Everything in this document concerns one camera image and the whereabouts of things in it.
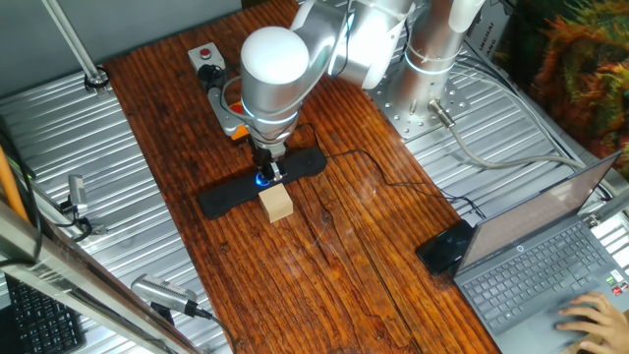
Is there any orange block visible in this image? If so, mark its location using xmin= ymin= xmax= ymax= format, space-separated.
xmin=206 ymin=86 xmax=250 ymax=141

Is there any black smartphone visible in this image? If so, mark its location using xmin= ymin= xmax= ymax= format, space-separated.
xmin=415 ymin=218 xmax=477 ymax=277

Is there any printed cardboard box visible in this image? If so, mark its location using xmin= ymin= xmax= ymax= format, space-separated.
xmin=464 ymin=0 xmax=515 ymax=68

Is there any grey box with red button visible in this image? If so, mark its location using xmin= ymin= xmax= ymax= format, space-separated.
xmin=187 ymin=42 xmax=228 ymax=83

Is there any grey laptop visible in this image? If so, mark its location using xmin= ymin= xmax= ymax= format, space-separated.
xmin=451 ymin=150 xmax=629 ymax=354

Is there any black keyboard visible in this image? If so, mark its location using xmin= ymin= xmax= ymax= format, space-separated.
xmin=3 ymin=273 xmax=88 ymax=354

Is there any aluminium frame beam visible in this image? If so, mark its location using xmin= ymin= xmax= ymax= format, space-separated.
xmin=0 ymin=199 xmax=202 ymax=354

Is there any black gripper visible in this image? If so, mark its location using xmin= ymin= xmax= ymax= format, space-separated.
xmin=248 ymin=136 xmax=289 ymax=186

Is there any metal pole with foot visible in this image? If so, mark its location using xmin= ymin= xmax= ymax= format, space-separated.
xmin=41 ymin=0 xmax=111 ymax=95

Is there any black flat mat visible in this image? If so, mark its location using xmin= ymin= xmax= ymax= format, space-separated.
xmin=197 ymin=146 xmax=329 ymax=221

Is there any orange stick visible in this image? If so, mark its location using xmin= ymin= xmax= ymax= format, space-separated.
xmin=0 ymin=145 xmax=29 ymax=222

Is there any orange green furry fabric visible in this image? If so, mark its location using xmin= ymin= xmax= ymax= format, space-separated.
xmin=510 ymin=0 xmax=629 ymax=178

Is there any light wooden block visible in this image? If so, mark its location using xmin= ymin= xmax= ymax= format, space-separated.
xmin=257 ymin=183 xmax=295 ymax=224

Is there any person's hand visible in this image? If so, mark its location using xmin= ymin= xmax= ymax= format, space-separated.
xmin=554 ymin=291 xmax=629 ymax=354

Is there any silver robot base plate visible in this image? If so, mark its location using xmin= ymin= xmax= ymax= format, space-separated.
xmin=366 ymin=48 xmax=471 ymax=142

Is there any thick grey robot cable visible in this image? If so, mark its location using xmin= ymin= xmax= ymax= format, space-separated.
xmin=427 ymin=97 xmax=599 ymax=173

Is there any silver ribbed camera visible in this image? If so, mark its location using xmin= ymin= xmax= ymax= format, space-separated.
xmin=130 ymin=273 xmax=200 ymax=325

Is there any thin black speaker cable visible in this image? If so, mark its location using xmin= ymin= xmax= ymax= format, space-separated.
xmin=323 ymin=147 xmax=487 ymax=220

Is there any black ribbed camera cable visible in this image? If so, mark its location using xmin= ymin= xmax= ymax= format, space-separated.
xmin=194 ymin=307 xmax=239 ymax=354

